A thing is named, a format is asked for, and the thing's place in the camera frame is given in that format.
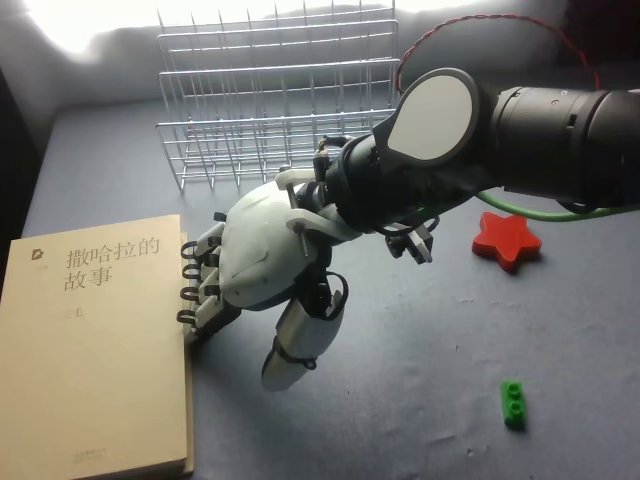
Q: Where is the white backdrop cloth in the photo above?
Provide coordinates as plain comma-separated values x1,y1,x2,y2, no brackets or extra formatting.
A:
0,0,566,112

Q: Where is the red star block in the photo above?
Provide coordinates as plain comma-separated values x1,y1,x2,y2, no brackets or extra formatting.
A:
471,210,544,276

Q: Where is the green toy brick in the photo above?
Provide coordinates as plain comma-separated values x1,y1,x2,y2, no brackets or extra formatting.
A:
500,380,530,429

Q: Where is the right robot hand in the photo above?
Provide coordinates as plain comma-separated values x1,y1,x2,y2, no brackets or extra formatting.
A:
174,180,351,395

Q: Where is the beige paperback book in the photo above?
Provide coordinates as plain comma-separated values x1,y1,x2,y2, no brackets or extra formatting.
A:
0,213,196,477

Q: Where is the red twisted cable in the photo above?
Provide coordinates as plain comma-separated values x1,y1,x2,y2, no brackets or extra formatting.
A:
393,13,601,94

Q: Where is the green cable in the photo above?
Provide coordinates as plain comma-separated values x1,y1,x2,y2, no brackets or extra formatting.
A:
472,191,640,222

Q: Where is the silver wire file rack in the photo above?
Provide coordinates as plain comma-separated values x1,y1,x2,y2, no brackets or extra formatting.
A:
155,0,404,192

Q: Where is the grey table cloth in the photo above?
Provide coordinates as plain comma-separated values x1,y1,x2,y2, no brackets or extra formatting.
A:
0,74,640,480

